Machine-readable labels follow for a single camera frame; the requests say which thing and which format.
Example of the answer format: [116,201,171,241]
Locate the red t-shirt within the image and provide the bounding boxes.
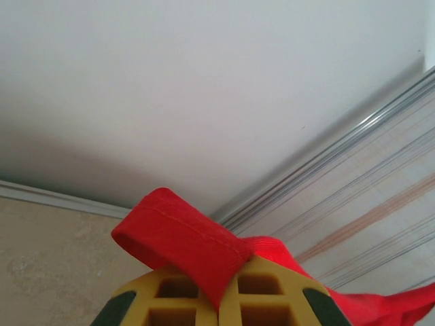
[111,186,435,326]

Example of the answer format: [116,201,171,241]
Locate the aluminium frame post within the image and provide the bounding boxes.
[209,64,435,235]

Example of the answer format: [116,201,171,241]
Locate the thin aluminium table edge bar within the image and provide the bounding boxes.
[0,179,134,220]

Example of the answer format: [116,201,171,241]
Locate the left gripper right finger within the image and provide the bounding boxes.
[217,254,353,326]

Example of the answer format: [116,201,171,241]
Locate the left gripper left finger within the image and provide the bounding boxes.
[91,266,220,326]

